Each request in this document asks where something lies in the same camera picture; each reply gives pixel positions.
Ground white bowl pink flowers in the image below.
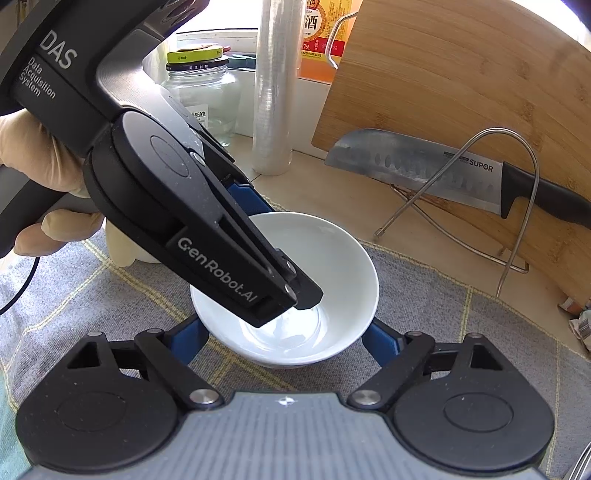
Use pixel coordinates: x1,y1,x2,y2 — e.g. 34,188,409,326
190,212,380,369

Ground left gloved hand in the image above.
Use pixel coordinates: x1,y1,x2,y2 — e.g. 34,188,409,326
0,109,105,257

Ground plastic wrap roll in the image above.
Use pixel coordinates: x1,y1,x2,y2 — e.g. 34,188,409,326
252,0,305,176

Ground clear glass jar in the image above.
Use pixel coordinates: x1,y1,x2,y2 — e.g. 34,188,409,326
162,43,242,147

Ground grey teal checked cloth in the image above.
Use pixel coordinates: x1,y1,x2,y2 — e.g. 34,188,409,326
1,235,590,479

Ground orange cooking wine bottle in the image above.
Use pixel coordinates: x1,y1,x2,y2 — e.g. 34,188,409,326
300,0,363,84

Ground bamboo cutting board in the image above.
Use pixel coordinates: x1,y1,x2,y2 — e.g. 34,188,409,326
310,0,591,310

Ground metal wire rack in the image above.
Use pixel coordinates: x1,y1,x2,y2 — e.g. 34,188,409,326
372,127,541,298

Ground black cable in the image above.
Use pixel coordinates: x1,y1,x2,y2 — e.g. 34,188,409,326
0,255,40,317

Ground black-handled santoku knife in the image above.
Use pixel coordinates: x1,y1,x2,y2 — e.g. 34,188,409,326
323,127,591,230

